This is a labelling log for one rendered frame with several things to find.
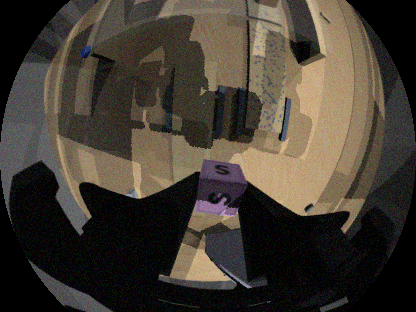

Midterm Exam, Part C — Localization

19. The grey pebble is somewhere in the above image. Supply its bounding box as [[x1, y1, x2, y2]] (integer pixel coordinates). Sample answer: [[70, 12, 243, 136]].
[[305, 205, 315, 213]]

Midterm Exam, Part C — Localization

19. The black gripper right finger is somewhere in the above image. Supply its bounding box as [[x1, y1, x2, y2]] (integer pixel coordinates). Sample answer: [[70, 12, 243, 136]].
[[237, 181, 351, 283]]

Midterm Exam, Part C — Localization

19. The purple labelled cube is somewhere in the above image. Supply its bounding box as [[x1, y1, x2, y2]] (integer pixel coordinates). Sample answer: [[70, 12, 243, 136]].
[[195, 159, 248, 217]]

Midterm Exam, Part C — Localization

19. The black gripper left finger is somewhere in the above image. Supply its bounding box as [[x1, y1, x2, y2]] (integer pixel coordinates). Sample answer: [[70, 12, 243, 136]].
[[79, 172, 200, 276]]

